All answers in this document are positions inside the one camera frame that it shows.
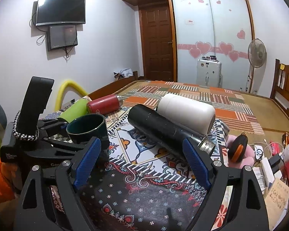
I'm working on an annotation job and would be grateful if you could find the lime green cup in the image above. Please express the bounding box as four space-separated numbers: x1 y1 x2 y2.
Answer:
57 99 88 123

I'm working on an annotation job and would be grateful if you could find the woven straw bed mat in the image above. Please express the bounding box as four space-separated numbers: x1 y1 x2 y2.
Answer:
88 79 289 140

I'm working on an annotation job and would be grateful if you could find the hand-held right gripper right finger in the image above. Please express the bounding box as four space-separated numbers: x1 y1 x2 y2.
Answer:
182 137 276 231

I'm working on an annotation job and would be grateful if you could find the wooden headboard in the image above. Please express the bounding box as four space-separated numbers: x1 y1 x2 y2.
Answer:
270 59 289 124

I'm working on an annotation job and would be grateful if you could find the white charger with cable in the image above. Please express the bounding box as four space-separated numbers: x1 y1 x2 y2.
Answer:
252 142 276 162

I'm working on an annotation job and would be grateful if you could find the person's left forearm orange sleeve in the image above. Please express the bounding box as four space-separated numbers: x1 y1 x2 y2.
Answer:
0 159 17 206

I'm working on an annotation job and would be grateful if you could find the floral patterned cloth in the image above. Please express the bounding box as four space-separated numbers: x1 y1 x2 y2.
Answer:
40 102 233 231

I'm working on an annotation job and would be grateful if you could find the black thermos bottle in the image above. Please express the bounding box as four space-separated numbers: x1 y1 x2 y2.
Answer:
127 104 216 161

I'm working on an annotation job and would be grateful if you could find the wardrobe with frosted sliding doors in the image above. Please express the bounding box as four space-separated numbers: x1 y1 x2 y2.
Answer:
119 0 256 92

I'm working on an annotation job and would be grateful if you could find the wooden bed footboard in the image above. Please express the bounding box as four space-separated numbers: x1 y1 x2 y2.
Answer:
88 71 138 100

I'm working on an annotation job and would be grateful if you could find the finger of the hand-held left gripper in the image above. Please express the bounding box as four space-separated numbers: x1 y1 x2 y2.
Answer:
39 119 68 136
43 137 92 158

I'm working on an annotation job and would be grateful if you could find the dark green mug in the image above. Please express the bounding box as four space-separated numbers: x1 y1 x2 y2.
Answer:
66 114 110 161

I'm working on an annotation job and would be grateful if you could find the pile of clothes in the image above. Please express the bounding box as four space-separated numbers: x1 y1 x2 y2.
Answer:
114 68 133 81

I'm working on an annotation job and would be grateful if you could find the orange plaid mat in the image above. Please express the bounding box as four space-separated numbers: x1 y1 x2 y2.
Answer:
114 80 265 136

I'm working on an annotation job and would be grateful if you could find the black and orange tape measure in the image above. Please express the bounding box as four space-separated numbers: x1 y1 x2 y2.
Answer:
228 134 250 162

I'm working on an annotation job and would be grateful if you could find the red bottle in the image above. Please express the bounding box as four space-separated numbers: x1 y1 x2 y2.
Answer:
86 94 123 115

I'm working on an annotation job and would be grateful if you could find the brown wooden door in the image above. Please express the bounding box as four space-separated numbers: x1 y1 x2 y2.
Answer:
138 1 175 80

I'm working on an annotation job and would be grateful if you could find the white thermos bottle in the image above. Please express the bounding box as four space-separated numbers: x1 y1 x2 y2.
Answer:
157 93 216 136

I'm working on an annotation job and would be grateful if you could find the small black wall monitor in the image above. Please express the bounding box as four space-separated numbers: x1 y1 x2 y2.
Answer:
47 24 78 52

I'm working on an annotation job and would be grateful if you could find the light wooden card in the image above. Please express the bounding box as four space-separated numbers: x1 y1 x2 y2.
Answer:
265 177 289 222

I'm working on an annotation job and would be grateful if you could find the wall-mounted black television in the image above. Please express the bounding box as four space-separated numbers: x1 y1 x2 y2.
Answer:
35 0 86 26

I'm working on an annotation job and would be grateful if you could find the black television cable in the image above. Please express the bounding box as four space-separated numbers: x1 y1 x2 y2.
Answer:
29 13 49 46

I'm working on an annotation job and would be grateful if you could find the yellow foam tube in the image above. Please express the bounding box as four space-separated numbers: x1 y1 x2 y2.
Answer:
54 79 88 111

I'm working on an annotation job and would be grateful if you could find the standing fan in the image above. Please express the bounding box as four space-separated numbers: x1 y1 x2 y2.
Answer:
245 38 267 93

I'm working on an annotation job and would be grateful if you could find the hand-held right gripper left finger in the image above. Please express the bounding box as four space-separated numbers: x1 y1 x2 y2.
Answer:
13 137 102 231

